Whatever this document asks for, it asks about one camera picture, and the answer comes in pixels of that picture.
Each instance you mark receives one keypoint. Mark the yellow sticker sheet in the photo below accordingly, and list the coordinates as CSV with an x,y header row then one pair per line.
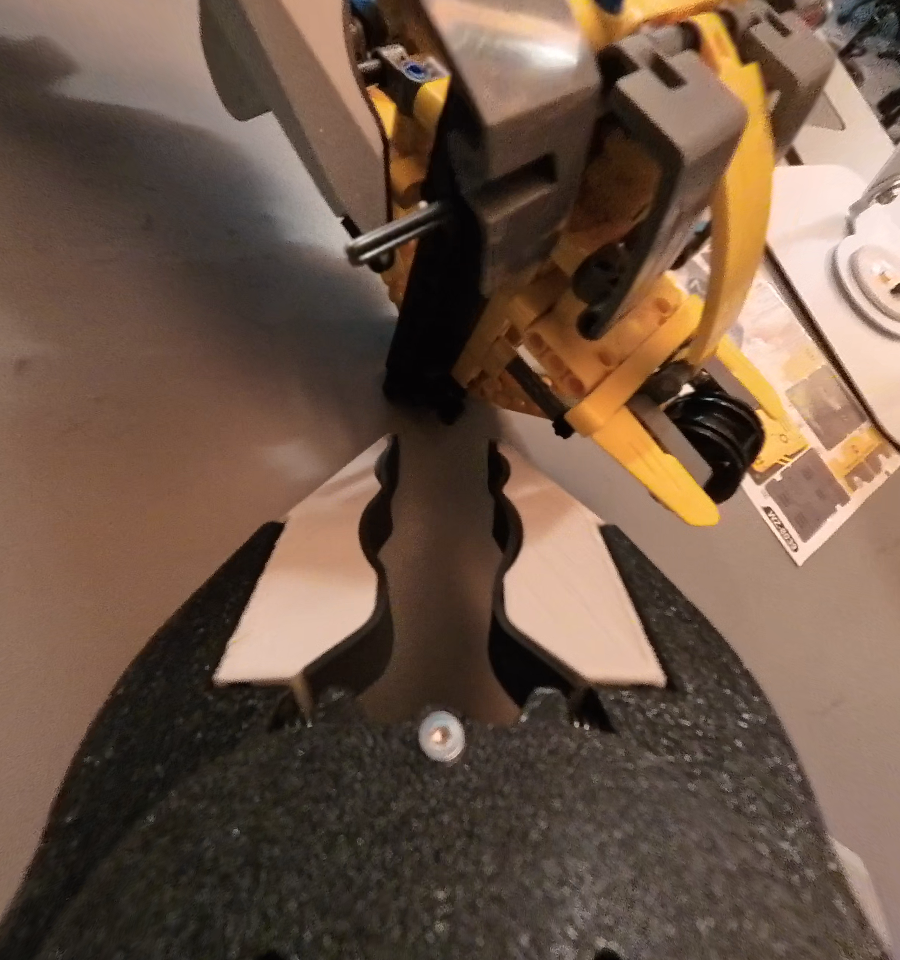
x,y
817,465

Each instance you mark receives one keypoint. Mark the yellow toy brick model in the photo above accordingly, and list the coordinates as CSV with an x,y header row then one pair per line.
x,y
532,150

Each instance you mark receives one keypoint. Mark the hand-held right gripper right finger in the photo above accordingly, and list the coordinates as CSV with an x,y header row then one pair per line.
x,y
570,600

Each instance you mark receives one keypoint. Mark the white book stand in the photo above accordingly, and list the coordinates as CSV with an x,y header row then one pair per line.
x,y
817,247

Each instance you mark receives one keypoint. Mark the white paper sheet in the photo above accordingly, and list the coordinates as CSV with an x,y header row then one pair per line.
x,y
859,892

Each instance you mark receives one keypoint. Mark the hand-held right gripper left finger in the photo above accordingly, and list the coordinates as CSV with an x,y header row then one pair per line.
x,y
307,592

